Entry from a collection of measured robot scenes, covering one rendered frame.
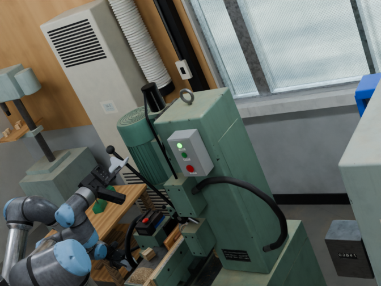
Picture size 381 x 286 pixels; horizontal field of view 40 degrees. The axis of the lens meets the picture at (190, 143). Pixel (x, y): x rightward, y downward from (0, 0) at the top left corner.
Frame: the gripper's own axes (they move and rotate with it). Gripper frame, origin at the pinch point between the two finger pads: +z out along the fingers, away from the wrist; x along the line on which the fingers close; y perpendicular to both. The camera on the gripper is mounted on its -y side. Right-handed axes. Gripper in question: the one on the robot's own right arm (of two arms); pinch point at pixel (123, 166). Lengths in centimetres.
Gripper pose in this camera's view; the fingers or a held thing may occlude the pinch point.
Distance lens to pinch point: 209.3
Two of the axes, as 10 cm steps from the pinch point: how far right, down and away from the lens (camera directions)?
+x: -4.5, 5.0, 7.4
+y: -7.4, -6.7, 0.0
